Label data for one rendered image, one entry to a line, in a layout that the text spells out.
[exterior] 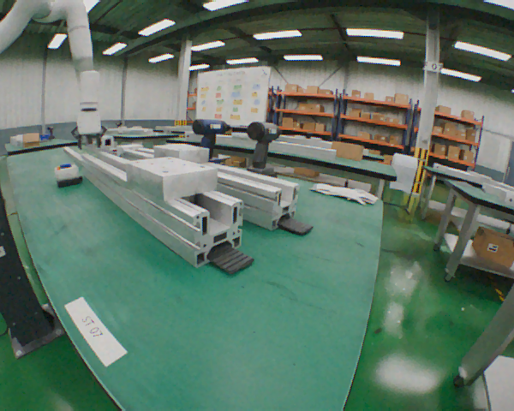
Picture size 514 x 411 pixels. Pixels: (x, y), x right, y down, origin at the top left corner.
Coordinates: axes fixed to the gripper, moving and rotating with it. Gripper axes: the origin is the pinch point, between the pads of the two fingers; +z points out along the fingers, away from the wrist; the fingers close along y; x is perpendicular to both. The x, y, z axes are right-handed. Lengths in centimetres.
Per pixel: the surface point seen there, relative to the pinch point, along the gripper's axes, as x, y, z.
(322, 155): 36, -160, 8
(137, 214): 66, 5, 9
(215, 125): 43, -36, -9
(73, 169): 21.9, 10.9, 5.6
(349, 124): -196, -1026, -74
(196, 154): 54, -20, 0
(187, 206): 83, 4, 2
